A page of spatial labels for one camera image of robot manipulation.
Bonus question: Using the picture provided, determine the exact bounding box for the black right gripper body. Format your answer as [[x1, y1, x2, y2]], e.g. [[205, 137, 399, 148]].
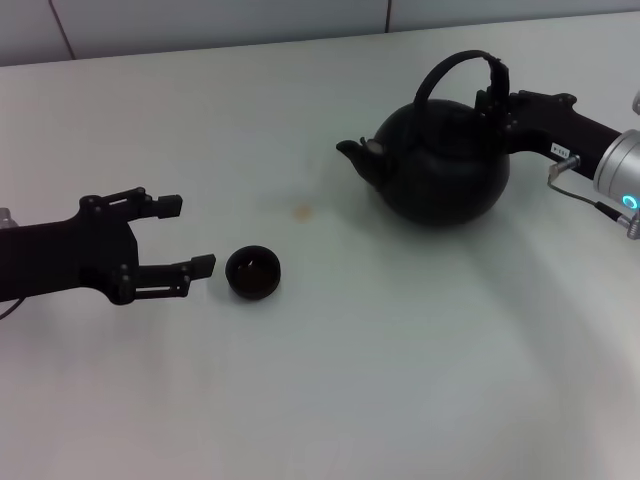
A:
[[507, 94, 626, 177]]

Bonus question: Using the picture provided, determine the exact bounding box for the small black teacup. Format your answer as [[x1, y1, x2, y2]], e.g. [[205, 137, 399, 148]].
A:
[[224, 244, 283, 302]]

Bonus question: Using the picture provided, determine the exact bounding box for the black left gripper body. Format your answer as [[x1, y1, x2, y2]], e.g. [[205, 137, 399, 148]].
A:
[[0, 195, 141, 306]]

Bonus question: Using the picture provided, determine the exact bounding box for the black round teapot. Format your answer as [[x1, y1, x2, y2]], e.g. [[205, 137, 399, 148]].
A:
[[335, 48, 512, 229]]

